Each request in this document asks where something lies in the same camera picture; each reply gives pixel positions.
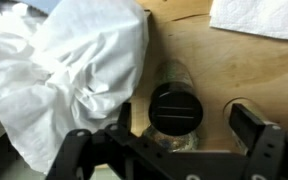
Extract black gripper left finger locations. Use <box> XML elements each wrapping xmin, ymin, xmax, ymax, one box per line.
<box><xmin>45</xmin><ymin>101</ymin><xmax>172</xmax><ymax>180</ymax></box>

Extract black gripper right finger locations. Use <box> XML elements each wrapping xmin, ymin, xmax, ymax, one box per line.
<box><xmin>229</xmin><ymin>103</ymin><xmax>288</xmax><ymax>180</ymax></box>

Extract green herb jar black lid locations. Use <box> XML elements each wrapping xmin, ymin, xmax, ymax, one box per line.
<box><xmin>148</xmin><ymin>59</ymin><xmax>204</xmax><ymax>137</ymax></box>

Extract white facial tissue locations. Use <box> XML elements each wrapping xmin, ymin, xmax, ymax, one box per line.
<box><xmin>0</xmin><ymin>0</ymin><xmax>150</xmax><ymax>174</ymax></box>

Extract crumpled white paper towel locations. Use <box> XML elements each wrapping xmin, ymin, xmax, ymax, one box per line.
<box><xmin>209</xmin><ymin>0</ymin><xmax>288</xmax><ymax>42</ymax></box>

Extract blue tissue box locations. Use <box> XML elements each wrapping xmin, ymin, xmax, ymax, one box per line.
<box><xmin>17</xmin><ymin>0</ymin><xmax>65</xmax><ymax>15</ymax></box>

